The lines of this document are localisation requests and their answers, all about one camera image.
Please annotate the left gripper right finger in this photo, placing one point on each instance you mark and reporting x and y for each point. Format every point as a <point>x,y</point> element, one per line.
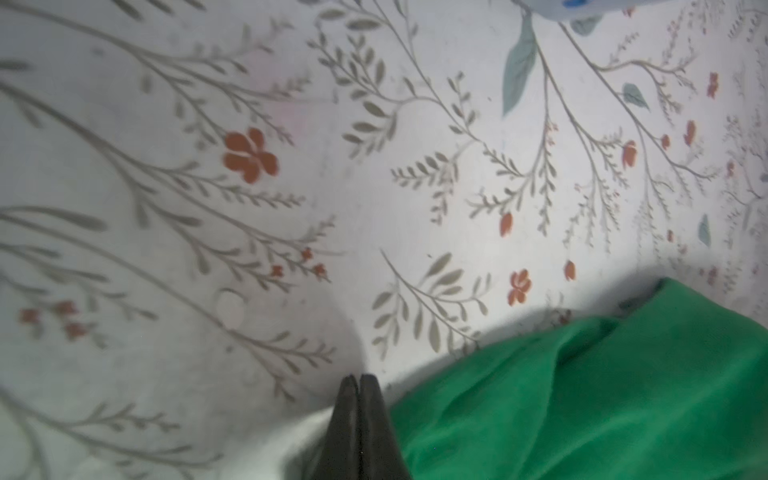
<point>380,455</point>

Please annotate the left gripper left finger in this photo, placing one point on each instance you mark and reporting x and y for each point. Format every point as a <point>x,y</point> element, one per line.
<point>340,457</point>

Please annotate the green tank top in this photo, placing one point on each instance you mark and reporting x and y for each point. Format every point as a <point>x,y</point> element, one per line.
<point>675,390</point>

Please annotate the white plastic laundry basket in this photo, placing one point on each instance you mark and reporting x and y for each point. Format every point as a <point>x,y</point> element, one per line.
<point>566,10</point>

